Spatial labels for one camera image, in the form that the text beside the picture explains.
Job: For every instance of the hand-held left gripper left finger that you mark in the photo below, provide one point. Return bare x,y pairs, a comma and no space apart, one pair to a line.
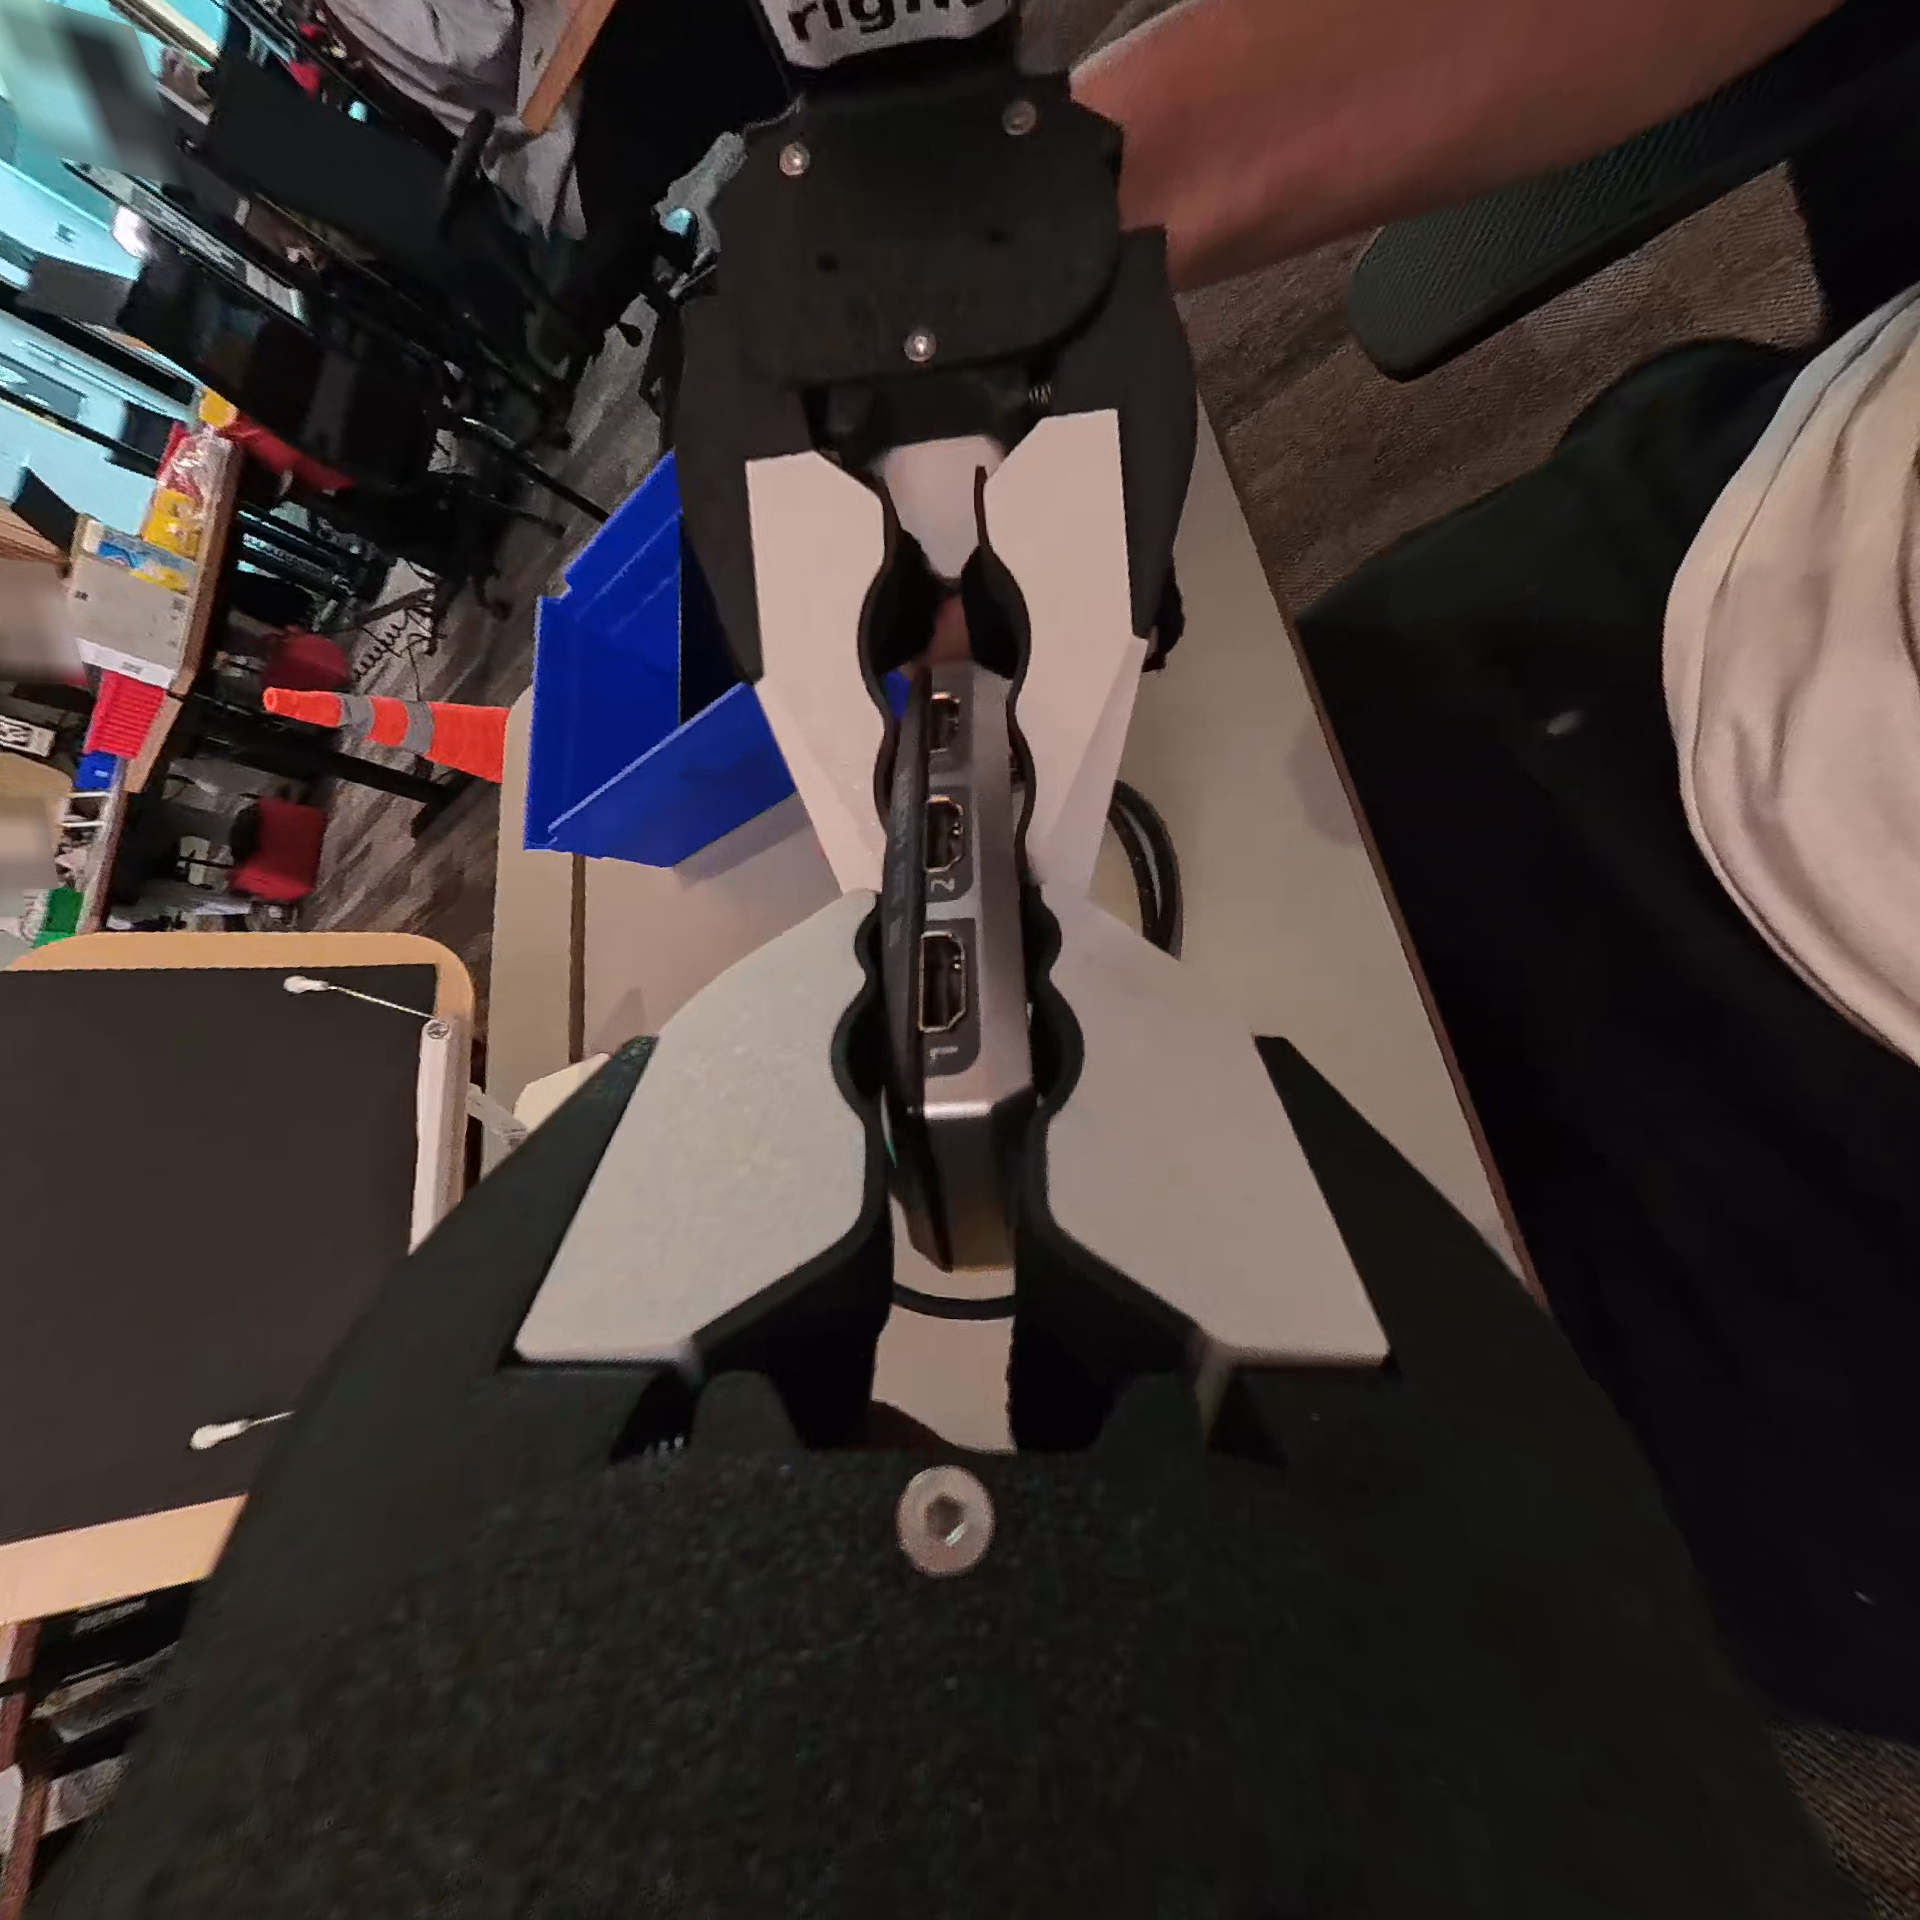
704,1172

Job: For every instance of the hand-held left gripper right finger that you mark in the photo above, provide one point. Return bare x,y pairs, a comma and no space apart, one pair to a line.
1201,1185

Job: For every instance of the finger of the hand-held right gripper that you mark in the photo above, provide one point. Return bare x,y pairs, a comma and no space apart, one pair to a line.
818,600
1080,600

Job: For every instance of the silver hdmi hub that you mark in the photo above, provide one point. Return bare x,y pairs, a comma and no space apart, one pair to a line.
966,1155

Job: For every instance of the blue plastic bin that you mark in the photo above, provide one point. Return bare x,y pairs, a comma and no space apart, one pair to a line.
629,751

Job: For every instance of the person's right forearm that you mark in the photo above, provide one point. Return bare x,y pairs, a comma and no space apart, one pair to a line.
1349,135

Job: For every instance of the person's black pants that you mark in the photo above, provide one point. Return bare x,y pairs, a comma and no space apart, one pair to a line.
1499,901

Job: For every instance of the orange traffic cone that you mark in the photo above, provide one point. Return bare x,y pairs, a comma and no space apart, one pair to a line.
405,728

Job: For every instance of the black board with wooden rim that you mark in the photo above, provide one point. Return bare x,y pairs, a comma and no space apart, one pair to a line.
195,1201

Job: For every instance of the person's beige shirt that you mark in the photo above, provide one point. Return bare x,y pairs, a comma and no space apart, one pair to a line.
1800,721

